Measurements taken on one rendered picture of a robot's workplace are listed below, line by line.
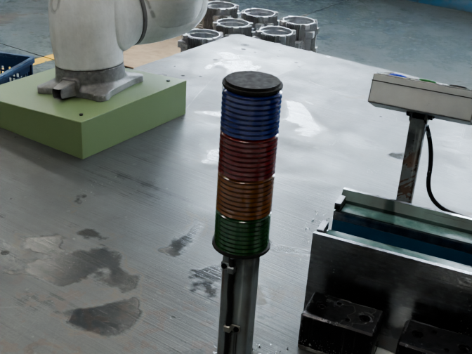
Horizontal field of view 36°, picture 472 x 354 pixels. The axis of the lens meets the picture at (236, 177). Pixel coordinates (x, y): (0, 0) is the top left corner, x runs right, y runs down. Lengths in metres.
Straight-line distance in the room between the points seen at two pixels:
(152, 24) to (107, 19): 0.13
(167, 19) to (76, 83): 0.26
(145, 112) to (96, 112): 0.14
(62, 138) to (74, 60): 0.18
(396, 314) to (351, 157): 0.61
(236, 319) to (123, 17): 0.94
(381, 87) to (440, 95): 0.10
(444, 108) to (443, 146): 0.51
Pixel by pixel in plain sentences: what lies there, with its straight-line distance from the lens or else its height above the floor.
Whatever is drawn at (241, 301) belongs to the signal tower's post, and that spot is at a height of 0.96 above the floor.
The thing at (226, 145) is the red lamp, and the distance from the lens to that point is 0.72.
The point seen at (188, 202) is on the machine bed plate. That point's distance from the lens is 1.35.
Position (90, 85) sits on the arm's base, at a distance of 1.63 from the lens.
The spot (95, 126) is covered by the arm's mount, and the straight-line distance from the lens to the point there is 1.52.
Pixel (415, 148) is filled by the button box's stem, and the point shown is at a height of 0.96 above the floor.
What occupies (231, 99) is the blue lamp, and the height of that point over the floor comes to 1.20.
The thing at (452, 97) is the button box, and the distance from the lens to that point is 1.22.
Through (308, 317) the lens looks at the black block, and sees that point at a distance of 0.99.
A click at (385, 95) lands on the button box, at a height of 1.05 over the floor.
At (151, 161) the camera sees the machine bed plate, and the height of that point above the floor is 0.80.
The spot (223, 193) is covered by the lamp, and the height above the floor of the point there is 1.10.
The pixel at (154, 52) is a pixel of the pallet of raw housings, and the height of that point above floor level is 0.35.
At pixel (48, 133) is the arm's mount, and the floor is 0.83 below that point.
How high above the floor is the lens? 1.45
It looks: 26 degrees down
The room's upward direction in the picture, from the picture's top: 4 degrees clockwise
